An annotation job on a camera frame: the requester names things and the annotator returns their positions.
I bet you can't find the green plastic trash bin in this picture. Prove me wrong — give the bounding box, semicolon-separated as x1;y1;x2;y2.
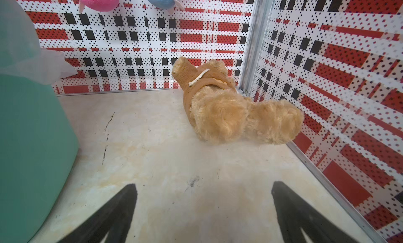
1;75;78;243

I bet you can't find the pink striped hanging doll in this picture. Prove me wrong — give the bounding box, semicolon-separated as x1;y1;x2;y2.
79;0;119;13

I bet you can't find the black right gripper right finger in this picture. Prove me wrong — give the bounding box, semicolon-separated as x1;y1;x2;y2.
271;181;357;243

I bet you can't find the tan teddy bear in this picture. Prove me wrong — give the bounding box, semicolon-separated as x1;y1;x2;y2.
172;57;304;145

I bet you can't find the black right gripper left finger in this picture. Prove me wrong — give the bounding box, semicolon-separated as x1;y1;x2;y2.
59;184;137;243

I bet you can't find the clear plastic bin liner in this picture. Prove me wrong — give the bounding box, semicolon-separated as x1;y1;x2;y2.
1;0;77;85

